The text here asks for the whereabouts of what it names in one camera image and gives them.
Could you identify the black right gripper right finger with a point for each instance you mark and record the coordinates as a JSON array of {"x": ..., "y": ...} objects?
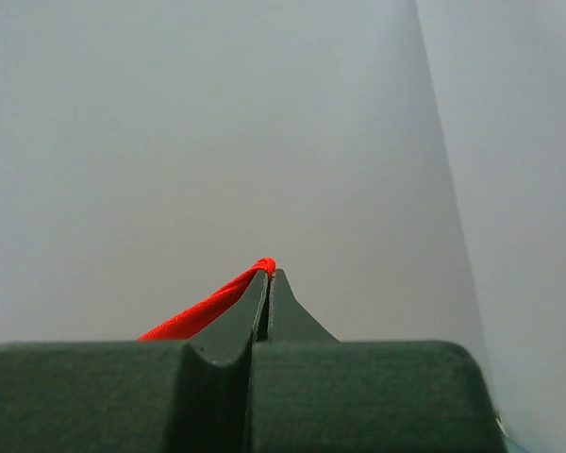
[{"x": 283, "y": 319}]

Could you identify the bright red t-shirt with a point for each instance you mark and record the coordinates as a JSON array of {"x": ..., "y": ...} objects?
[{"x": 192, "y": 320}]

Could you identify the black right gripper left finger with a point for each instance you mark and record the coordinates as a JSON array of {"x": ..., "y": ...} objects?
[{"x": 227, "y": 341}]

